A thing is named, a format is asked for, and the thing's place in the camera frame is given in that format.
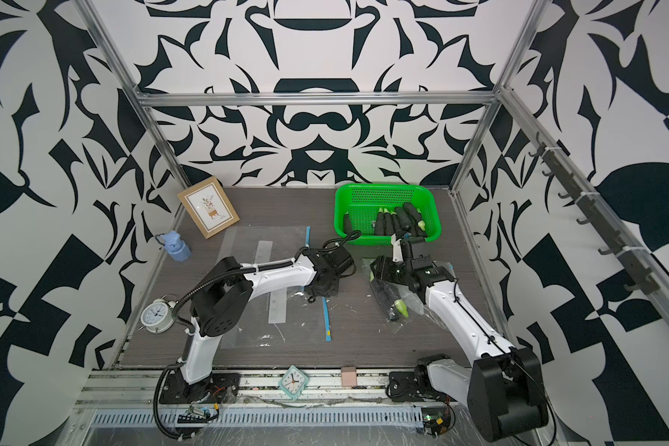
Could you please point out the black wall hook rail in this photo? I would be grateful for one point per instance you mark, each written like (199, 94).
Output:
(598, 214)

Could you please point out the white perforated cable duct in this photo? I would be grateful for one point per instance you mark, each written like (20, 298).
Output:
(377, 416)

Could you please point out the mint square clock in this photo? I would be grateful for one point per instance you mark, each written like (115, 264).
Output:
(293, 382)

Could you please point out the green plastic basket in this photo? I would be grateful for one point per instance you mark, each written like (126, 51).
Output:
(376, 211)

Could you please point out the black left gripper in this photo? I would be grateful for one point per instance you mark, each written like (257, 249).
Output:
(333, 292)

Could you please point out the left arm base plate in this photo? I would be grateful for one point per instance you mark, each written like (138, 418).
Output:
(218, 388)

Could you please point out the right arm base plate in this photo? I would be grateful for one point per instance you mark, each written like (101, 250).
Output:
(412, 387)

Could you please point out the small green circuit board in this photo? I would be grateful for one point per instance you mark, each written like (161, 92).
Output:
(203, 415)

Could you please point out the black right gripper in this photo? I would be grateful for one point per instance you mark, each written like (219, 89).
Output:
(382, 268)

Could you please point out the near clear zip-top bag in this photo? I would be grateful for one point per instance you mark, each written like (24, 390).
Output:
(284, 318)

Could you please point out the gold framed plant picture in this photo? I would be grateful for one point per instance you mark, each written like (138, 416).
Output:
(209, 207)

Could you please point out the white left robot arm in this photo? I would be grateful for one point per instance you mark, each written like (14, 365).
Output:
(217, 303)

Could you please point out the small pink block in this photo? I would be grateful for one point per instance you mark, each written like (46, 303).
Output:
(349, 377)

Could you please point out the lifted clear zip-top bag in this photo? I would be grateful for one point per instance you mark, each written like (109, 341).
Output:
(400, 287)

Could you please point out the white twin-bell alarm clock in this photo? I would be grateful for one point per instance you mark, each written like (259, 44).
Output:
(157, 317)

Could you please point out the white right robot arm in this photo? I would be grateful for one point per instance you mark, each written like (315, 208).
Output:
(503, 387)

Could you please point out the far clear zip-top bag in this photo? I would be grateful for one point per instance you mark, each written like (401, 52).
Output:
(261, 245)

